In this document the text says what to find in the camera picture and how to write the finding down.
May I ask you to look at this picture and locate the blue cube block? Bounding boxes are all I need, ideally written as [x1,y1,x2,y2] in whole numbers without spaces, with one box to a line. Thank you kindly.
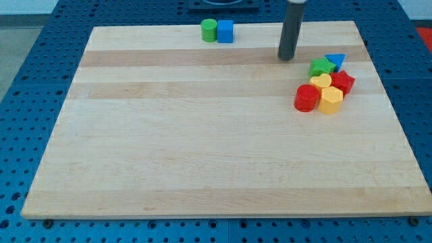
[217,20,234,43]

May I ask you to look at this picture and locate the light wooden board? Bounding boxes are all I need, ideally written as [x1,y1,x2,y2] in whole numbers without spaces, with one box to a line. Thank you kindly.
[22,21,431,219]

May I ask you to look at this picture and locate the red cylinder block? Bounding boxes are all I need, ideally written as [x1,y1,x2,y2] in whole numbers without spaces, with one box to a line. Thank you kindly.
[294,84,319,112]

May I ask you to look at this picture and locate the green cylinder block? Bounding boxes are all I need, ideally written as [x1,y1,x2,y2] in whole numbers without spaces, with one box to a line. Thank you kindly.
[200,18,218,43]

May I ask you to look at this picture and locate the yellow heart block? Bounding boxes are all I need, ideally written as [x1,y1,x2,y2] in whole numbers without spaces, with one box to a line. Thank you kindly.
[309,74,332,91]

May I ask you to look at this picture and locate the green star block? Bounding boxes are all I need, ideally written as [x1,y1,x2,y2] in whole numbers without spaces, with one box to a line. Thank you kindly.
[308,57,336,77]

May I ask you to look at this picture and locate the yellow hexagon block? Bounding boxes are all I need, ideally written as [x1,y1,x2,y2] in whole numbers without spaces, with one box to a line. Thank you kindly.
[317,86,344,115]

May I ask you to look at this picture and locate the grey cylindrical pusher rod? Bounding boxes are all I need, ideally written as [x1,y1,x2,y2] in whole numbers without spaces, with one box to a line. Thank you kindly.
[277,0,308,61]

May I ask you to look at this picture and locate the red star block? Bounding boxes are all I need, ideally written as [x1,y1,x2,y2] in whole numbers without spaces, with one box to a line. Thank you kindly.
[330,70,355,96]

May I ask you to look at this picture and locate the blue triangle block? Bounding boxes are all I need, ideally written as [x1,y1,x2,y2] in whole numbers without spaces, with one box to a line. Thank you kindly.
[325,53,346,72]

